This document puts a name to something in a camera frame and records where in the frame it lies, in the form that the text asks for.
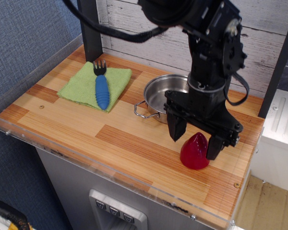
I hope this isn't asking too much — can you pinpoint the blue handled toy fork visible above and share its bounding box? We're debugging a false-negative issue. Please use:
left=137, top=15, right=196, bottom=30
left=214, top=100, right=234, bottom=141
left=93, top=60, right=110, bottom=110

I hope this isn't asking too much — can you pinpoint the black right frame post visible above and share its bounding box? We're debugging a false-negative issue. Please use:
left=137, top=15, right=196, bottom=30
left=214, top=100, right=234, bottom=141
left=257, top=0, right=288, bottom=119

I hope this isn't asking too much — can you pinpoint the green folded cloth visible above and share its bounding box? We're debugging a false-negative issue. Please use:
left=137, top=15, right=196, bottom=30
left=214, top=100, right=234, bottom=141
left=57, top=62, right=132, bottom=113

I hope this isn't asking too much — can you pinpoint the stainless steel pot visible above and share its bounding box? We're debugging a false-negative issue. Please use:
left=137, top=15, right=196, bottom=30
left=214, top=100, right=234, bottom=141
left=134, top=74, right=189, bottom=124

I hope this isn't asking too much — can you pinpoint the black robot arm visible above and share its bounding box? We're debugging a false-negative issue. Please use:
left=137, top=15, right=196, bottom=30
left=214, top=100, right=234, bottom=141
left=139, top=0, right=249, bottom=160

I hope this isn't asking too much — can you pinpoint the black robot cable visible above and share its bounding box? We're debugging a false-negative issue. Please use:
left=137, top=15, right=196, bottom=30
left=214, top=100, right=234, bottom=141
left=62, top=0, right=168, bottom=44

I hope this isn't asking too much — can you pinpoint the silver dispenser button panel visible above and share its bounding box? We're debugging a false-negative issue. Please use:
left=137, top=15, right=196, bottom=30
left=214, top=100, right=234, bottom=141
left=89, top=189, right=148, bottom=230

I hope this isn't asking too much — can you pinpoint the grey toy fridge cabinet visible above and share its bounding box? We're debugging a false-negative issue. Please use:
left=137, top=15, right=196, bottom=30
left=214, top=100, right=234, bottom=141
left=37, top=149, right=211, bottom=230

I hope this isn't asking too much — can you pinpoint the red toy pepper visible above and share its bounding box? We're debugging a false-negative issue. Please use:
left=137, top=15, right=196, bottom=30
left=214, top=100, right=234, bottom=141
left=180, top=132, right=210, bottom=170

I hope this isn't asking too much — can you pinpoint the white toy sink unit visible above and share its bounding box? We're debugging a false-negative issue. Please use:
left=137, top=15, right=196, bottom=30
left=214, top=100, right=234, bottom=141
left=250, top=89, right=288, bottom=190

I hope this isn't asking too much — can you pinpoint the black frame post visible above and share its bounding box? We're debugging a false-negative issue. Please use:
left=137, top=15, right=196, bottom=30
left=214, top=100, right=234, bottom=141
left=77, top=0, right=103, bottom=62
left=257, top=0, right=288, bottom=119

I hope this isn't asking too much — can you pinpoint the yellow tape piece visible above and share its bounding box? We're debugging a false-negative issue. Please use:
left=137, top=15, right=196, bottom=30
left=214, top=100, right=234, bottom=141
left=8, top=222, right=34, bottom=230

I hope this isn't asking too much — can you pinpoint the black left frame post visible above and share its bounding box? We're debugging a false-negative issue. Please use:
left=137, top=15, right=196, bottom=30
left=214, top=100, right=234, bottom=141
left=77, top=0, right=103, bottom=62

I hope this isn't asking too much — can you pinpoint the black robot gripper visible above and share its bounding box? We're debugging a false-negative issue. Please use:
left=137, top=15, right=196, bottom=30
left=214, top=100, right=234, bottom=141
left=165, top=79, right=243, bottom=160

